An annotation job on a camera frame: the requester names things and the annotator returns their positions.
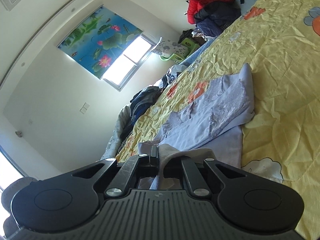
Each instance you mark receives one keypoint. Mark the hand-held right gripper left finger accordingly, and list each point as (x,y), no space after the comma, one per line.
(153,158)

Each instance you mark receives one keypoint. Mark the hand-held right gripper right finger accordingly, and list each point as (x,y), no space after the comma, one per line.
(188,166)

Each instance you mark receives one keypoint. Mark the lavender long-sleeve shirt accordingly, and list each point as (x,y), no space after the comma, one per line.
(200,122)

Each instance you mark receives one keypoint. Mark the pile of dark clothes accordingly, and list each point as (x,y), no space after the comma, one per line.
(145,102)

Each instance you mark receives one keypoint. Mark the white floral quilt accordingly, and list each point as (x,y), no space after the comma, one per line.
(117,130)

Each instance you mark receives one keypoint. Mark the white and blue cloth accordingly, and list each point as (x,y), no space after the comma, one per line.
(173,75)

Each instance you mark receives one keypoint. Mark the white floral pillow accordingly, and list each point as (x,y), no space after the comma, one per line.
(165,47)

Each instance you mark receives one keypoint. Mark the blue blanket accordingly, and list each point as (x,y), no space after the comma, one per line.
(197,53)

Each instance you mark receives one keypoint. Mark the green plastic stool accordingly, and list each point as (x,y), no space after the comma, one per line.
(186,47)

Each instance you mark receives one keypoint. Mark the lotus printed roller blind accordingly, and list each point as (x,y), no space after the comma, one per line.
(100,40)

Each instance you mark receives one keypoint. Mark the yellow cartoon printed quilt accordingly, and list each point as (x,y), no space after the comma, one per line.
(287,80)

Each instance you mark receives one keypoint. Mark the side window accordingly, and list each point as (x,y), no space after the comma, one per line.
(8,170)

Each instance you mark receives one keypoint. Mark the navy padded jacket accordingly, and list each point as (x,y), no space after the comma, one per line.
(220,17)

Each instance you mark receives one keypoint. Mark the red jacket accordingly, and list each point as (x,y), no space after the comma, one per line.
(207,1)

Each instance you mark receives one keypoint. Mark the white wall switch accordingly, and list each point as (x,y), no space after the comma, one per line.
(84,108)

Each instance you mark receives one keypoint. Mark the small wall fixture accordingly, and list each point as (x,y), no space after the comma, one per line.
(18,133)

